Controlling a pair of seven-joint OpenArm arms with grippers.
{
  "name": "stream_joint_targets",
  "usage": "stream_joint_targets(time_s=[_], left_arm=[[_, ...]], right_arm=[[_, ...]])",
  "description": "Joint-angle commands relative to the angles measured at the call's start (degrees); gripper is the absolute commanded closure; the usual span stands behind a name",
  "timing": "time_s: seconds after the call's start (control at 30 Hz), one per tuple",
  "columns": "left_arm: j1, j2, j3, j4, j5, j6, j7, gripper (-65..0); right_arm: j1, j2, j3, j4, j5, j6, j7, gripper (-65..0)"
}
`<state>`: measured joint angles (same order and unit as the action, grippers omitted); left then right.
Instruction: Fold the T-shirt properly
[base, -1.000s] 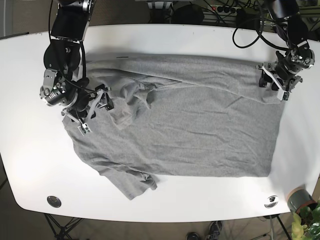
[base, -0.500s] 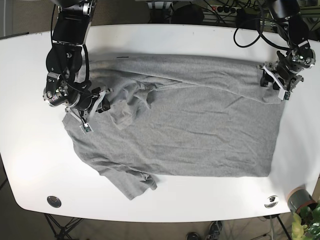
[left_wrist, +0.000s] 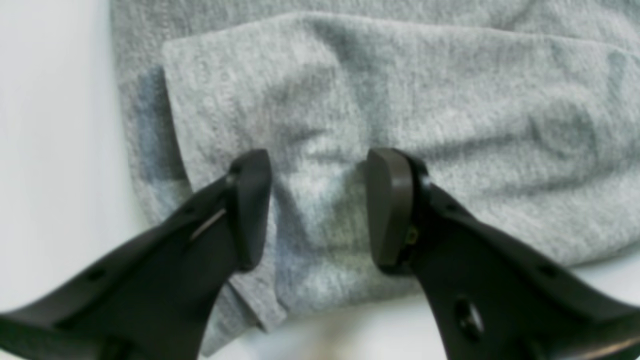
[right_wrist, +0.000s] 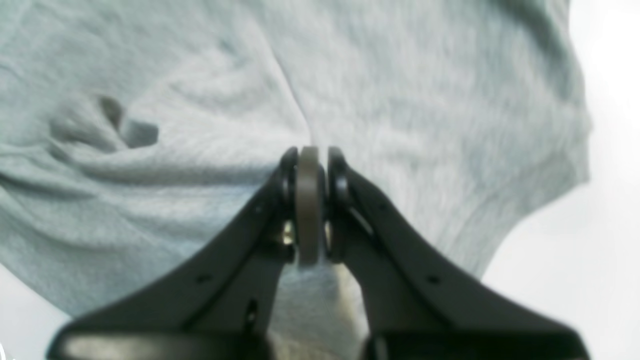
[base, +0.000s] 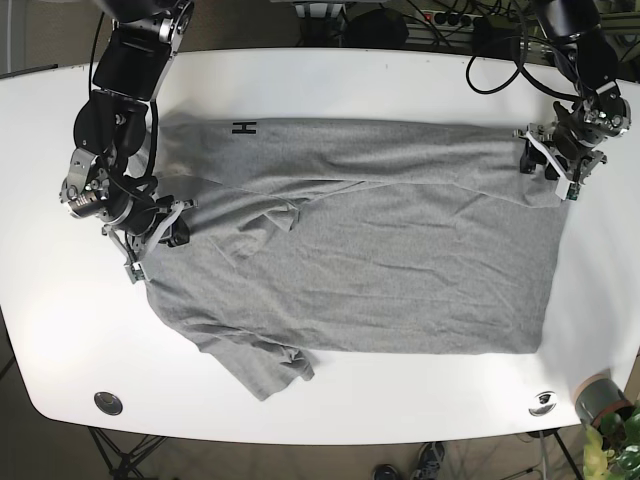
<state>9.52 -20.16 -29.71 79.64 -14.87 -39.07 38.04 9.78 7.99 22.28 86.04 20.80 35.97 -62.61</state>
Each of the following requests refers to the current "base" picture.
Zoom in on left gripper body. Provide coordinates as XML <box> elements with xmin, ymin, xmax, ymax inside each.
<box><xmin>514</xmin><ymin>85</ymin><xmax>631</xmax><ymax>201</ymax></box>

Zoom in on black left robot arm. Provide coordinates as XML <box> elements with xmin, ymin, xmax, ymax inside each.
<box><xmin>465</xmin><ymin>1</ymin><xmax>632</xmax><ymax>200</ymax></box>

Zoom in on person's dark shoes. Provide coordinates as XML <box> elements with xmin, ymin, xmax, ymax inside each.
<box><xmin>371</xmin><ymin>441</ymin><xmax>446</xmax><ymax>480</ymax></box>

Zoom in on grey printed T-shirt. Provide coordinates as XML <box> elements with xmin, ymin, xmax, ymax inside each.
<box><xmin>143</xmin><ymin>115</ymin><xmax>568</xmax><ymax>400</ymax></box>

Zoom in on green potted plant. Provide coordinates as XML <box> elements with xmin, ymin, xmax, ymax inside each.
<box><xmin>583</xmin><ymin>406</ymin><xmax>639</xmax><ymax>480</ymax></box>

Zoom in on right metal table grommet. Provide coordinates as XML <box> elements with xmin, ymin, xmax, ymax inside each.
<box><xmin>528</xmin><ymin>391</ymin><xmax>558</xmax><ymax>417</ymax></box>

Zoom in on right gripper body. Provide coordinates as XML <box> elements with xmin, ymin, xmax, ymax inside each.
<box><xmin>60</xmin><ymin>150</ymin><xmax>196</xmax><ymax>283</ymax></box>

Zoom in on left metal table grommet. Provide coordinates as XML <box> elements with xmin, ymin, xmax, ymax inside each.
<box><xmin>93</xmin><ymin>391</ymin><xmax>123</xmax><ymax>416</ymax></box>

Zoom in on metal table grommet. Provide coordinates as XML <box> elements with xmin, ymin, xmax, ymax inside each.
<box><xmin>93</xmin><ymin>391</ymin><xmax>123</xmax><ymax>416</ymax></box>
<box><xmin>528</xmin><ymin>391</ymin><xmax>558</xmax><ymax>417</ymax></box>

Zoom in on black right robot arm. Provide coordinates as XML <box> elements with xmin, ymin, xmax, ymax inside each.
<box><xmin>59</xmin><ymin>1</ymin><xmax>195</xmax><ymax>283</ymax></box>

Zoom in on grey plant pot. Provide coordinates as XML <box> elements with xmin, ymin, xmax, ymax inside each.
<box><xmin>573</xmin><ymin>374</ymin><xmax>634</xmax><ymax>429</ymax></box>

